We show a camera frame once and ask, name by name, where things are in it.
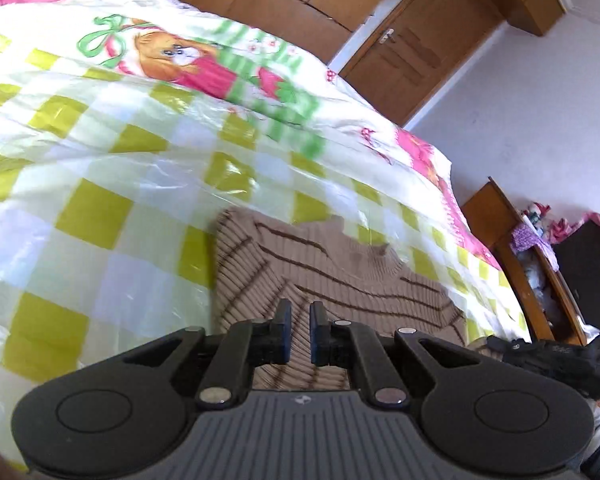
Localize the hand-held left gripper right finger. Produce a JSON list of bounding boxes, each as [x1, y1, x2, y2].
[[309, 301, 482, 409]]

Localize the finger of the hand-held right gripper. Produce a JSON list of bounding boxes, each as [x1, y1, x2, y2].
[[486, 335, 533, 365]]

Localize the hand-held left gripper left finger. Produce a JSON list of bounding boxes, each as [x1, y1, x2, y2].
[[122, 298, 292, 409]]

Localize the beige brown-striped knit sweater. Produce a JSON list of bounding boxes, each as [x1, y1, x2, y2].
[[212, 208, 469, 392]]

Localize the black monitor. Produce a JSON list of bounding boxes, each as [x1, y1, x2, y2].
[[550, 220, 600, 347]]

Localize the wooden side cabinet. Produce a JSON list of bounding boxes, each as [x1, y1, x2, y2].
[[460, 176, 600, 413]]

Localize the purple cloth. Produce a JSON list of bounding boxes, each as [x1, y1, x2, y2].
[[510, 222, 561, 272]]

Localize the green checked plastic sheet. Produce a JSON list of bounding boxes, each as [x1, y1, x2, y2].
[[0, 30, 533, 472]]

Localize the pink floral cartoon quilt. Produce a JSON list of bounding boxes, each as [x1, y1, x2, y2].
[[0, 0, 512, 286]]

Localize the wooden door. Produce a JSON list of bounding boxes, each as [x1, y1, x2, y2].
[[339, 0, 507, 129]]

